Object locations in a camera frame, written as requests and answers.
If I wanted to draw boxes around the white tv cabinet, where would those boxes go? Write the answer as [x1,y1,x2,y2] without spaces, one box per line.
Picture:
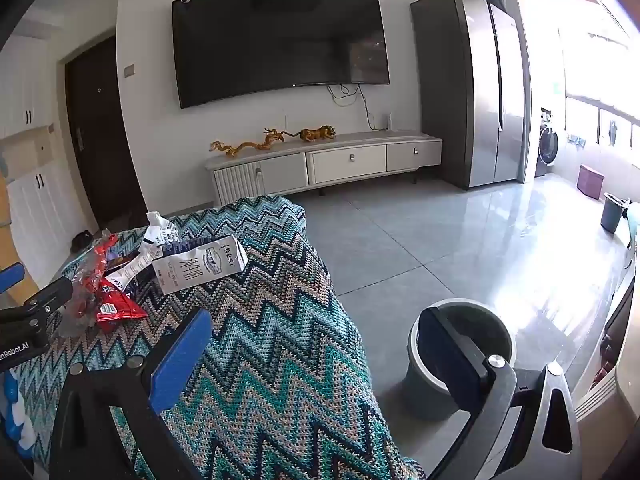
[204,131,444,207]

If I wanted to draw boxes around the black wall television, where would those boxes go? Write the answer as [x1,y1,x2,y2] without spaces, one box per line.
[171,0,391,110]

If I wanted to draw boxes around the golden dragon figurine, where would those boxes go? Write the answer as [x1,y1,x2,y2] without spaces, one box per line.
[210,127,301,157]

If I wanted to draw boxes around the dark brown door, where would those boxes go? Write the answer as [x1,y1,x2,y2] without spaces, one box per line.
[65,35,148,228]

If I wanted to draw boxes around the silver refrigerator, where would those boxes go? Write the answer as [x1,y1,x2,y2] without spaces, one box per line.
[410,0,527,190]

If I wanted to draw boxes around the blue waste bin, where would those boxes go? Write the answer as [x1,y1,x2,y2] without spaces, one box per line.
[600,192,632,234]

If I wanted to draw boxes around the red snack packet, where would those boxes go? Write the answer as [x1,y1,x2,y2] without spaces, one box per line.
[94,280,149,333]

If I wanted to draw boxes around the grey trash bin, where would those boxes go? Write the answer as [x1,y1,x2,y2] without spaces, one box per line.
[406,298,516,408]

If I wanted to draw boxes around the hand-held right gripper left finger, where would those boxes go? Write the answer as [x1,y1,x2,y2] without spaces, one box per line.
[47,307,213,480]

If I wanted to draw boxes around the white milk carton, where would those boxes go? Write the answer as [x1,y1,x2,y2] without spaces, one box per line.
[150,235,249,296]

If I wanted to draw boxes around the zigzag knitted blanket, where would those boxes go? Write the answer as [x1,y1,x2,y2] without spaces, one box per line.
[15,195,426,480]

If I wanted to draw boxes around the black tv cables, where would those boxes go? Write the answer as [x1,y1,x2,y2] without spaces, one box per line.
[327,84,377,131]

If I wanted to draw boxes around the person's left hand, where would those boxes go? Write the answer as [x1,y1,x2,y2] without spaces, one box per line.
[0,371,35,456]

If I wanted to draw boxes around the white wall cabinet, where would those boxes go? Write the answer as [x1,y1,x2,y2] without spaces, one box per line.
[0,35,53,138]

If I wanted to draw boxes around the white printed paper wrapper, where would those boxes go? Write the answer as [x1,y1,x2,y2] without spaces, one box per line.
[104,247,156,293]

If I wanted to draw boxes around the purple stool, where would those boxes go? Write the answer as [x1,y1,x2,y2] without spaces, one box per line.
[576,164,605,201]

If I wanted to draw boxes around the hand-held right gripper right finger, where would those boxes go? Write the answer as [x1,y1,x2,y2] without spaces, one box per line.
[417,307,583,480]

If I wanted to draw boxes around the tan cardboard box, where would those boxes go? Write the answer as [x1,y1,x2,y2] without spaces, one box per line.
[0,172,25,272]

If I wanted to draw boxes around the clear red plastic wrapper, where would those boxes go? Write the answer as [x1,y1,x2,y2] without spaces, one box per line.
[59,230,121,337]

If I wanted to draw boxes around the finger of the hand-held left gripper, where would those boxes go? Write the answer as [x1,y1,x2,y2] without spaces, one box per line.
[0,262,26,295]
[0,276,74,333]

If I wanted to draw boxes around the white floor cabinet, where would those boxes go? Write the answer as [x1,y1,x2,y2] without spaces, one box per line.
[7,157,97,281]

